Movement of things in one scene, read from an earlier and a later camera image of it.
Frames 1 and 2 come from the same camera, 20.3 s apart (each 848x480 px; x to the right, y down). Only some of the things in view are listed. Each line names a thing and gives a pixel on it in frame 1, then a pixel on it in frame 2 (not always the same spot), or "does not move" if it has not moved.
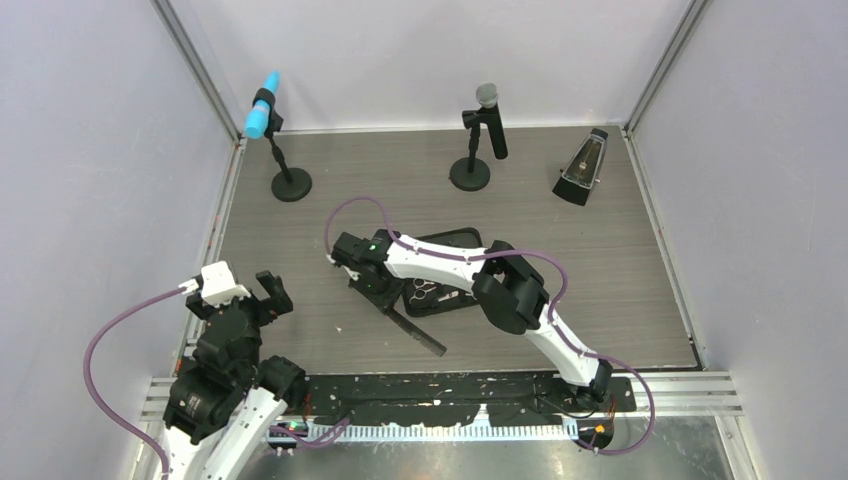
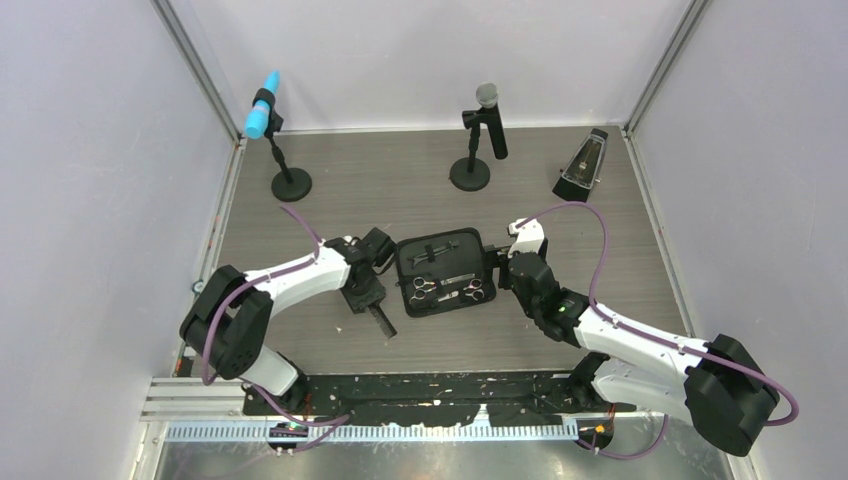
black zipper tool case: (420, 297) does not move
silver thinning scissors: (422, 288) does not move
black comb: (415, 332) to (382, 320)
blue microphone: (257, 116) does not move
